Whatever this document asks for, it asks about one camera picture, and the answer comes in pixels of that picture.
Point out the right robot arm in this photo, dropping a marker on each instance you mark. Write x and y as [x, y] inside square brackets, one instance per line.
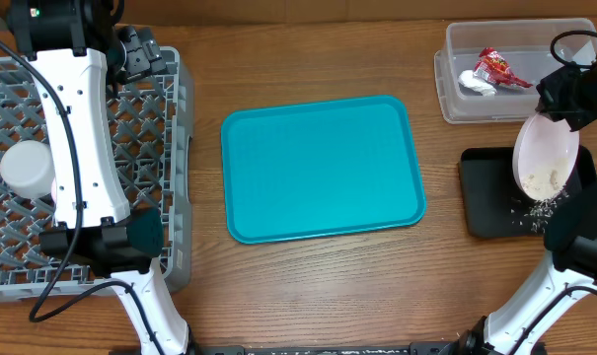
[568, 270]

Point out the pink cup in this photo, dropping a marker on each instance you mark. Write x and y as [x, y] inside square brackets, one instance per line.
[53, 192]

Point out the grey dishwasher rack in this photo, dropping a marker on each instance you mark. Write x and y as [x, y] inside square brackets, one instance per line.
[151, 130]

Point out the white plate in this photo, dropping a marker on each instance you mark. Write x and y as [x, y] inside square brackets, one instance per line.
[544, 156]

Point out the red foil wrapper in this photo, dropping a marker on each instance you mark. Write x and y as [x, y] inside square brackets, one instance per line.
[494, 69]

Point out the white napkin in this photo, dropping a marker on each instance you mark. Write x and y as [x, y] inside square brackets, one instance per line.
[470, 81]

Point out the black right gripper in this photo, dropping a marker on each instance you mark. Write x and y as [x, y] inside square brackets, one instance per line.
[559, 99]

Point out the grey bowl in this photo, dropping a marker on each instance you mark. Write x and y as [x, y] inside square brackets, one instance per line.
[27, 168]

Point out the white label on bin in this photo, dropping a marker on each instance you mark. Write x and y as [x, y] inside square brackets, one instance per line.
[585, 55]

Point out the black tray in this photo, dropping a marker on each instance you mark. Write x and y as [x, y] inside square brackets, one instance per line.
[487, 185]

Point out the clear plastic bin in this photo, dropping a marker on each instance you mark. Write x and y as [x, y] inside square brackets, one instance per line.
[525, 44]

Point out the teal serving tray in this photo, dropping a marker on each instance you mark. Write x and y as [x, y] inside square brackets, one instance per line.
[320, 169]

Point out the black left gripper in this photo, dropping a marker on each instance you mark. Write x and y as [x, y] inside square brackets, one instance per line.
[149, 57]

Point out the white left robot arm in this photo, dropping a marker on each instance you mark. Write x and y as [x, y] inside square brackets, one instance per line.
[78, 54]

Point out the spilled rice pile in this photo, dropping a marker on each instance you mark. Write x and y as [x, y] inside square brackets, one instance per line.
[533, 216]

